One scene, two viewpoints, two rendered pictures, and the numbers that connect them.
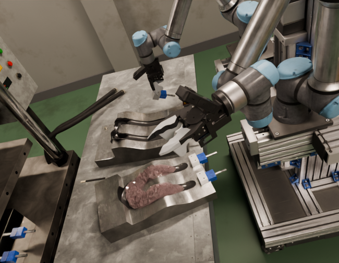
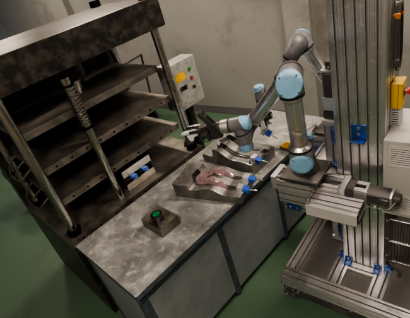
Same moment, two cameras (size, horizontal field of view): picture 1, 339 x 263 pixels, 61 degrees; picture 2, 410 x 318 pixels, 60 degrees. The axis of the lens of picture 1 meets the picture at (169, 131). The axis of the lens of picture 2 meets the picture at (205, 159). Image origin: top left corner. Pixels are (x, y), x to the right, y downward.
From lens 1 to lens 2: 1.36 m
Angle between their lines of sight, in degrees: 32
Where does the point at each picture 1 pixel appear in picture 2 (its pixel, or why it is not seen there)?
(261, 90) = (236, 127)
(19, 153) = (168, 129)
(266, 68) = (242, 118)
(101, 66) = not seen: hidden behind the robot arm
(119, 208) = (188, 178)
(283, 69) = not seen: hidden behind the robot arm
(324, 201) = (351, 280)
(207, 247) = (212, 221)
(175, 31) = not seen: hidden behind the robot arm
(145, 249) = (187, 206)
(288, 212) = (316, 270)
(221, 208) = (284, 250)
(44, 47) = (249, 73)
